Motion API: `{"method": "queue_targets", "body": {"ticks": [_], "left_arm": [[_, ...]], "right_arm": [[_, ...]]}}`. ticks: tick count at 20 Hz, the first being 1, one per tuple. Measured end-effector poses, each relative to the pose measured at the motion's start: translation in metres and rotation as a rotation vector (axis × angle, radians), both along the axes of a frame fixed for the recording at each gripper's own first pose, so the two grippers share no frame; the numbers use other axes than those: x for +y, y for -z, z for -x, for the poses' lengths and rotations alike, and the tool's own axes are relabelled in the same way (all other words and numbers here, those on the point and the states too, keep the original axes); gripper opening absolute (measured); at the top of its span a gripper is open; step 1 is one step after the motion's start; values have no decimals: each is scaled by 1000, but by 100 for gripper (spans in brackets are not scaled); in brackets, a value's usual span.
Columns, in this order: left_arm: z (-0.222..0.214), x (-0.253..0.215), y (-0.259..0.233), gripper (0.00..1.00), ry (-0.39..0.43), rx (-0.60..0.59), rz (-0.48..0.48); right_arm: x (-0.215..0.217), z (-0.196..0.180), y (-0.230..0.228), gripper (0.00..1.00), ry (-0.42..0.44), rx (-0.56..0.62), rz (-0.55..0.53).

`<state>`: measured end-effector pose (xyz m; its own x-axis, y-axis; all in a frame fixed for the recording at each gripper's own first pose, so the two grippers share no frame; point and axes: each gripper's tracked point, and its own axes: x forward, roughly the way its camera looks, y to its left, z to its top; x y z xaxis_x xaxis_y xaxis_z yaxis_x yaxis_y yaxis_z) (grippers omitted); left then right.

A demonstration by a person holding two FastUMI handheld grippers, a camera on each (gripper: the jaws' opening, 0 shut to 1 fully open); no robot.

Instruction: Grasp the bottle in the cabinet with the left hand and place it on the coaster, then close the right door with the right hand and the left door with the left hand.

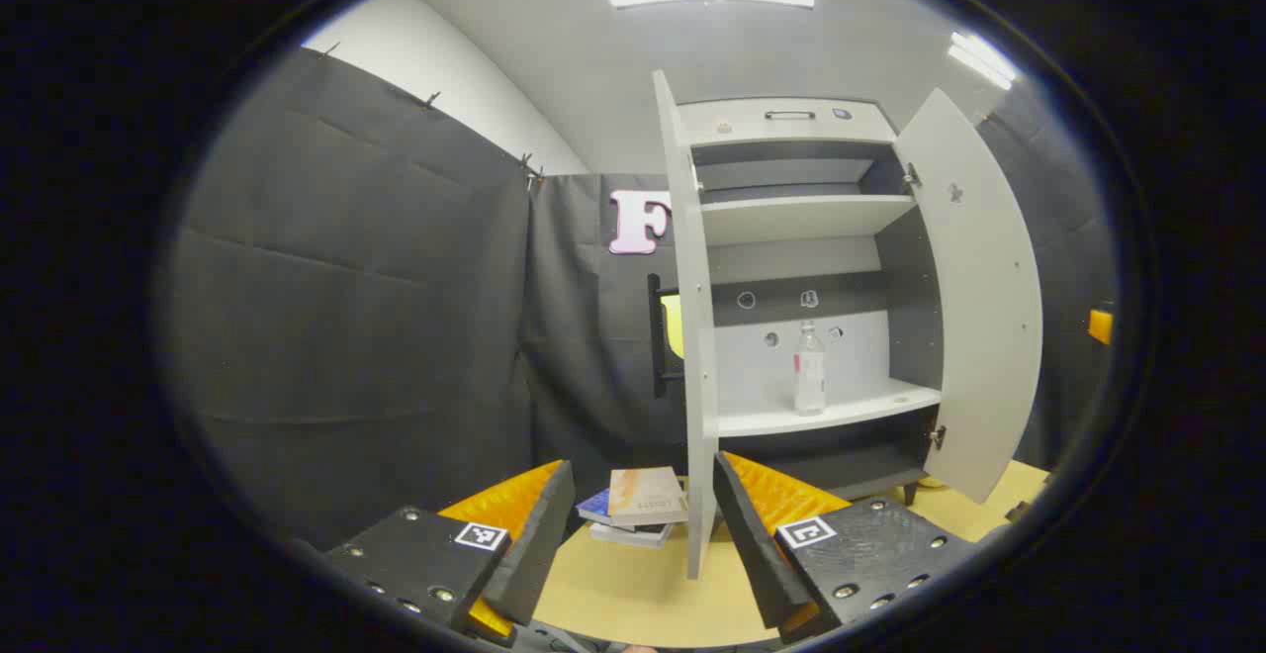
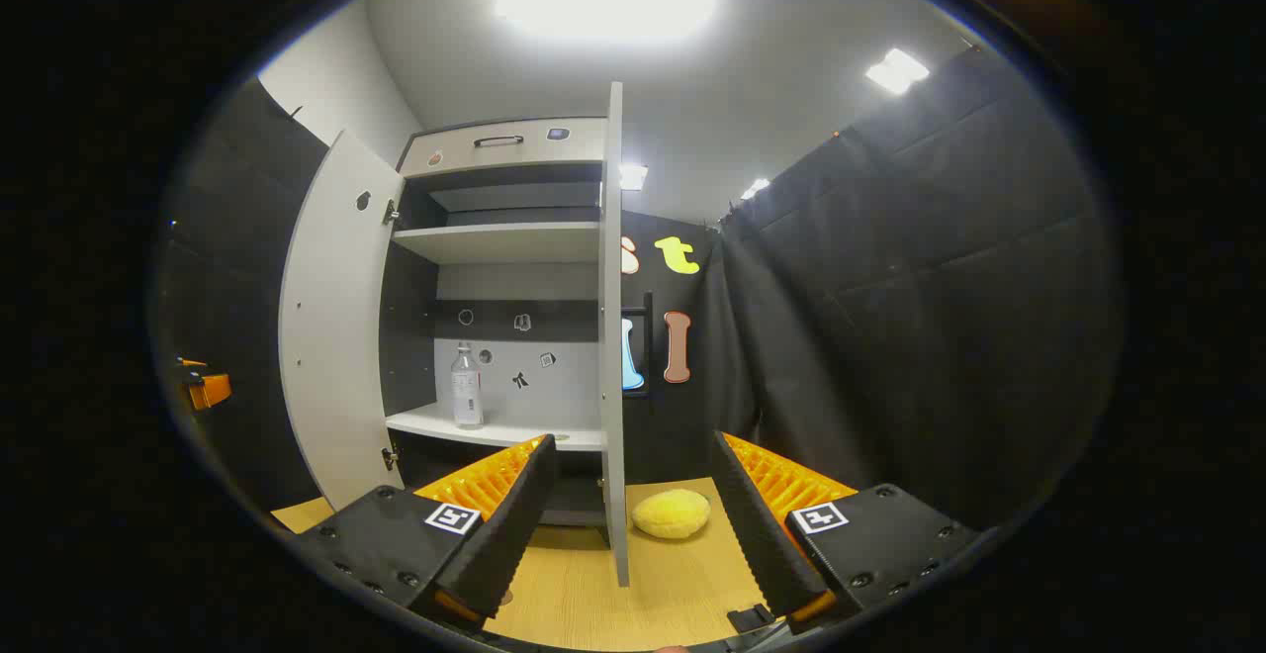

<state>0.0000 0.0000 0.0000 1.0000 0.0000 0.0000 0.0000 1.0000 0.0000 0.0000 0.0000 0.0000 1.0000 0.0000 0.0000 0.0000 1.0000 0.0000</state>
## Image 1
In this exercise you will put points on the clear plastic bottle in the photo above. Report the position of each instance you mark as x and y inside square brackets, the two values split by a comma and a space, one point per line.
[809, 376]

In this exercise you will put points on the yellow round cushion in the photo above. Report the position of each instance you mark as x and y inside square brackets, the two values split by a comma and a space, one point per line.
[931, 482]

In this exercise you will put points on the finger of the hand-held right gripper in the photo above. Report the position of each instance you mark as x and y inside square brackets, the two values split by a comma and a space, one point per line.
[1101, 326]

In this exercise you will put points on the tan book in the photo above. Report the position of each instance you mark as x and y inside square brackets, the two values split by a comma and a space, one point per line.
[645, 495]

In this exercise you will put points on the black backdrop cloth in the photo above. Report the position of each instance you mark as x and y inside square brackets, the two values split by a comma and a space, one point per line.
[346, 317]

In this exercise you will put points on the grey book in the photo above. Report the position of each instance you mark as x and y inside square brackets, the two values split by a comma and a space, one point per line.
[628, 535]

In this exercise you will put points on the grey cabinet door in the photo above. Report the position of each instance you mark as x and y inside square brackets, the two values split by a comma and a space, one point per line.
[979, 317]
[697, 386]

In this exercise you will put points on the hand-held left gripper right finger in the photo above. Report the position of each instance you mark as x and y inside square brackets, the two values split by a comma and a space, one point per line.
[757, 554]

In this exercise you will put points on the small ceiling light panel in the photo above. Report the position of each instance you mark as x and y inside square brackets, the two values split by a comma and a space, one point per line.
[979, 59]

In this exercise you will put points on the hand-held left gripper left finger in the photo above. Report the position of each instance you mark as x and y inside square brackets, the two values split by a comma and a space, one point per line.
[539, 544]

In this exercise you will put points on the grey cabinet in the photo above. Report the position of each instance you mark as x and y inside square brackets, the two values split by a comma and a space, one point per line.
[801, 218]

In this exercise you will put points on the blue book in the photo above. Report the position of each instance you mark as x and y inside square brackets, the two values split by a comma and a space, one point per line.
[595, 509]

